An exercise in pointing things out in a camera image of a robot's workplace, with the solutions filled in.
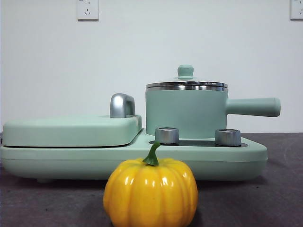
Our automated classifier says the glass lid with mint knob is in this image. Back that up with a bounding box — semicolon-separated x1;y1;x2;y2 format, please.
145;64;228;87

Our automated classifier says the yellow pumpkin with green stem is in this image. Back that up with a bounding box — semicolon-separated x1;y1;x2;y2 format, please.
103;141;199;227

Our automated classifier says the silver control knob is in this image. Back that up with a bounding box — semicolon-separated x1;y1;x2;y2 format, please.
214;129;242;146
154;127;180;144

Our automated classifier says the mint green breakfast machine base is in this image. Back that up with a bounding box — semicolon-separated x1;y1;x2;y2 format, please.
0;129;268;184

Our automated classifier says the mint green pot with handle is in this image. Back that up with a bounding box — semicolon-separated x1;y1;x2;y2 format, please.
145;85;282;140

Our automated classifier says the silver griddle cover handle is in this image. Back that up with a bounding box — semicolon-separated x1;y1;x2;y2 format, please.
109;93;136;118

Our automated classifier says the white wall socket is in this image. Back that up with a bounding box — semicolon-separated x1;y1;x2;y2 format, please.
77;0;99;21
290;0;303;21

